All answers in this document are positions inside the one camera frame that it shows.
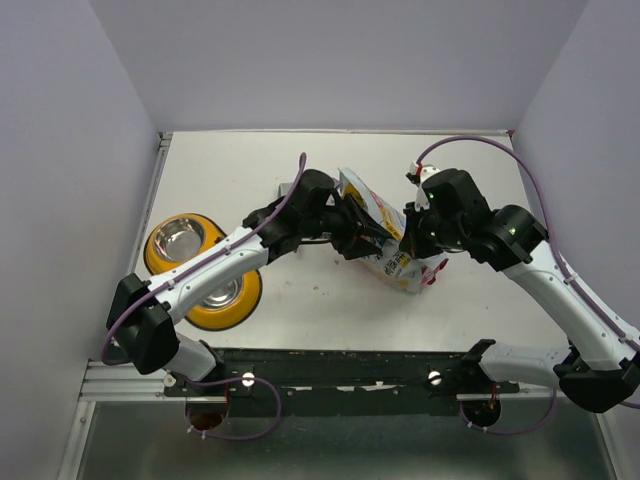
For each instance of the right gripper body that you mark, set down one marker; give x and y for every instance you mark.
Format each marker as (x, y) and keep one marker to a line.
(434, 234)

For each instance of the pet food bag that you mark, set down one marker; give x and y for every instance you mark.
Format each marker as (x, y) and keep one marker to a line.
(394, 267)

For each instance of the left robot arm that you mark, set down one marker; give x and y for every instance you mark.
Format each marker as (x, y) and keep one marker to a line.
(143, 313)

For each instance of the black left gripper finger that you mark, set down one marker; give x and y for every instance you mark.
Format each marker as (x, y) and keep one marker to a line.
(366, 226)
(359, 247)

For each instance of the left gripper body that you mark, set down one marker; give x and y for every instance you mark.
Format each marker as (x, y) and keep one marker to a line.
(335, 224)

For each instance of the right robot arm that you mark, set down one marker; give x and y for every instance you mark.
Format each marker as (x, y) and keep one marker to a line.
(599, 367)

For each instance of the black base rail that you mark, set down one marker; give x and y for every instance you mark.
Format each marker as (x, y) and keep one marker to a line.
(327, 383)

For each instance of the yellow double pet bowl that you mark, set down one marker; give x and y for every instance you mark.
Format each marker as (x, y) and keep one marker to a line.
(213, 278)

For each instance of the metal food scoop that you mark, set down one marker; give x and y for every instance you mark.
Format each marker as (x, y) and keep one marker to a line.
(286, 190)

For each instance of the aluminium frame rail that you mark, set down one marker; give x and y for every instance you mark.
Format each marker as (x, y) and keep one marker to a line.
(122, 384)

